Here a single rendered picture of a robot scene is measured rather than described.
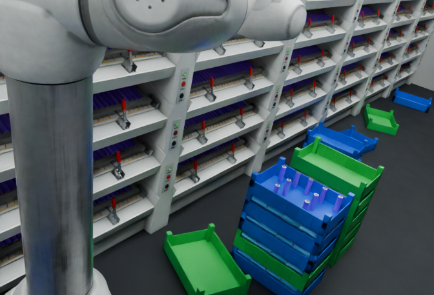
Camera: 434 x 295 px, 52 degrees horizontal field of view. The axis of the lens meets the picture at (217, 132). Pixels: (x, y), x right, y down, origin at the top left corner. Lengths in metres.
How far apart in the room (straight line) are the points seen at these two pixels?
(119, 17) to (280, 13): 0.59
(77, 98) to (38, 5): 0.13
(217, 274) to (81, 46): 1.29
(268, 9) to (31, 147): 0.58
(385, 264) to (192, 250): 0.81
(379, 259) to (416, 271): 0.15
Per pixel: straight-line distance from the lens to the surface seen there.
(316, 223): 1.46
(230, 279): 1.68
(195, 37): 0.42
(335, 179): 1.73
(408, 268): 2.09
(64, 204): 0.62
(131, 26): 0.40
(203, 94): 1.71
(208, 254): 1.76
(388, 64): 3.84
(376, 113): 3.60
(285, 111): 2.30
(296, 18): 0.96
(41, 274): 0.71
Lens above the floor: 1.17
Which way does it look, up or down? 26 degrees down
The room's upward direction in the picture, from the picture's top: 12 degrees clockwise
